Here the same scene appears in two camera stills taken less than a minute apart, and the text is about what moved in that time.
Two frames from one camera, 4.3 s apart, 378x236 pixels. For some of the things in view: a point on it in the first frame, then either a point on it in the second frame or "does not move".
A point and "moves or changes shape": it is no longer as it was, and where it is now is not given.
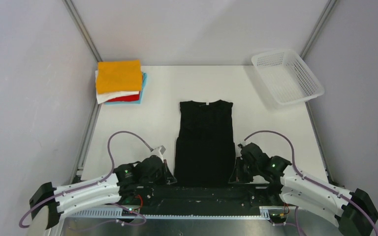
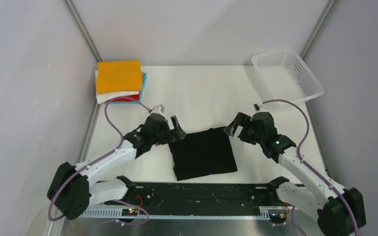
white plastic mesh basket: x=287 y=77 does not move
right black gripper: x=237 y=176 → x=244 y=120
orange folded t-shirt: x=114 y=76 does not move
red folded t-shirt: x=126 y=98 does not move
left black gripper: x=167 y=177 → x=172 y=134
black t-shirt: x=205 y=154 moves or changes shape
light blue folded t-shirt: x=144 y=78 does not move
